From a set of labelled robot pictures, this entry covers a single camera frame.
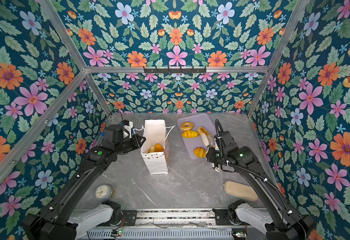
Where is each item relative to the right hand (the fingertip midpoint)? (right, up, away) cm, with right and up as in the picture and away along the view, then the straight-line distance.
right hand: (208, 154), depth 73 cm
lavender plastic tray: (+2, +19, +45) cm, 49 cm away
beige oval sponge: (+18, -21, +7) cm, 29 cm away
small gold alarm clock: (-54, -21, +5) cm, 58 cm away
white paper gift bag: (-29, +10, +11) cm, 32 cm away
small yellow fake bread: (-9, +9, +31) cm, 33 cm away
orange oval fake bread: (-29, 0, +20) cm, 35 cm away
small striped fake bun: (-2, -2, +20) cm, 20 cm away
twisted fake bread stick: (0, +11, +31) cm, 33 cm away
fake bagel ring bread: (-11, +14, +35) cm, 39 cm away
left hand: (-30, +10, -1) cm, 32 cm away
